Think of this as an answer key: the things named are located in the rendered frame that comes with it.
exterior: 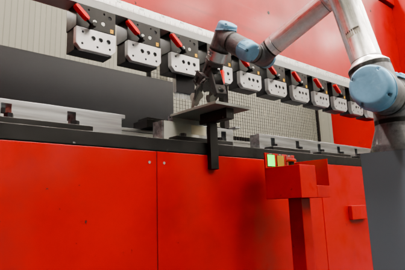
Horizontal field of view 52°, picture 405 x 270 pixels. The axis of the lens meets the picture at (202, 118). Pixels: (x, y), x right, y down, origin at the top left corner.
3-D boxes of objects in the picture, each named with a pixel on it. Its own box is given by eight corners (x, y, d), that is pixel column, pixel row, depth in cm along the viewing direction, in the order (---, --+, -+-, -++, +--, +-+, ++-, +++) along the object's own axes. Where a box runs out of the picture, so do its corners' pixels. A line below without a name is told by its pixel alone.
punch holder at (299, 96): (293, 99, 216) (290, 69, 220) (280, 102, 222) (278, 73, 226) (310, 102, 226) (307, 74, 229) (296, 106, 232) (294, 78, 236)
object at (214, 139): (228, 166, 145) (226, 106, 150) (201, 170, 156) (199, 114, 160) (236, 167, 148) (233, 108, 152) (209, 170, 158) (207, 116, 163)
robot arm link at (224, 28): (229, 25, 146) (214, 17, 151) (219, 54, 150) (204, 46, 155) (243, 28, 151) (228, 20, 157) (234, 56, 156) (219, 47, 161)
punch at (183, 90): (176, 96, 168) (175, 74, 170) (173, 97, 169) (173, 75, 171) (194, 100, 174) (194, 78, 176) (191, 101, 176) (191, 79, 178)
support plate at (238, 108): (216, 103, 144) (215, 100, 144) (170, 117, 163) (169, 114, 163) (250, 109, 155) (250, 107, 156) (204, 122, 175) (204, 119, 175)
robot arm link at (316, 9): (360, -34, 142) (254, 55, 166) (348, -48, 134) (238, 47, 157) (378, -11, 137) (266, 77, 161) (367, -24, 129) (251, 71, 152)
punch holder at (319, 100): (314, 104, 229) (312, 75, 233) (302, 107, 235) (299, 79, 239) (329, 107, 239) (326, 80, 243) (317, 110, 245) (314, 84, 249)
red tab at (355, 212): (352, 219, 210) (351, 205, 212) (349, 219, 212) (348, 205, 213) (367, 218, 220) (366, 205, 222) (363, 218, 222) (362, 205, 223)
